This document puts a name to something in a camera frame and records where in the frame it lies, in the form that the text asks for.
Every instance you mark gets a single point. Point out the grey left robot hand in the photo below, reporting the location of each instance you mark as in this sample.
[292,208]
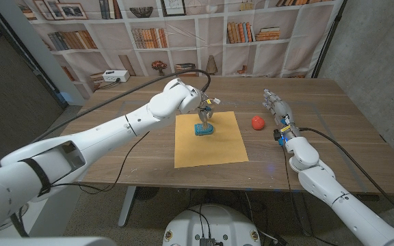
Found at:
[204,114]

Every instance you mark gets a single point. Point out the printed bookshelf backdrop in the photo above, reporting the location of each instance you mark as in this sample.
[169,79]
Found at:
[210,41]

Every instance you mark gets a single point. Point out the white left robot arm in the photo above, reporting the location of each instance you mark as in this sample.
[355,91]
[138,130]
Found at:
[98,140]

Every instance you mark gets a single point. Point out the yellow felt sheet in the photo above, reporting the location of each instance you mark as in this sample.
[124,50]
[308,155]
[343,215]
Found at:
[217,147]

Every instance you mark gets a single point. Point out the blue flip phone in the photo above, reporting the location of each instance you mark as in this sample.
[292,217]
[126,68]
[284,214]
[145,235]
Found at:
[202,131]

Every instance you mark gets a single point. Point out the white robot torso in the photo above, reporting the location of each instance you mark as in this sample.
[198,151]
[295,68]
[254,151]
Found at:
[231,225]

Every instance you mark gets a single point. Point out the black round floor object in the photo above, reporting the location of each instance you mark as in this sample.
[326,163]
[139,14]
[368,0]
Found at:
[147,193]

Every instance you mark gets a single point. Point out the black backdrop stand pole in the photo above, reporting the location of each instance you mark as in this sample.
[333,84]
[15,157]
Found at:
[330,36]

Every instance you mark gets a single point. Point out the dark perforated partition panel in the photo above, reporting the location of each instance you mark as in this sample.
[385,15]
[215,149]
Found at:
[5,68]

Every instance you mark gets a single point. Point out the black hub box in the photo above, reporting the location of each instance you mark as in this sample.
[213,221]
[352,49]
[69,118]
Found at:
[207,242]

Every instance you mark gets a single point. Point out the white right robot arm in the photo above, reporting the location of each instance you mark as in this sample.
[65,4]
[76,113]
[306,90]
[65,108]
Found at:
[327,184]

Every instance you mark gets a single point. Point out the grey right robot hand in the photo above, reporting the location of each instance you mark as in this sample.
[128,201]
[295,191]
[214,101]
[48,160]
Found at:
[282,109]

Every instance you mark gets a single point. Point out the white power strip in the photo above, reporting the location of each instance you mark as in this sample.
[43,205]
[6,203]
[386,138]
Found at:
[116,76]

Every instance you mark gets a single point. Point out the grey table leg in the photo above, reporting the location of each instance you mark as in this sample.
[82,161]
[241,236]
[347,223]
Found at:
[301,215]
[127,206]

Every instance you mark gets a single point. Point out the red ball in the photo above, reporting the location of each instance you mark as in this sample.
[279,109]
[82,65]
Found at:
[258,123]

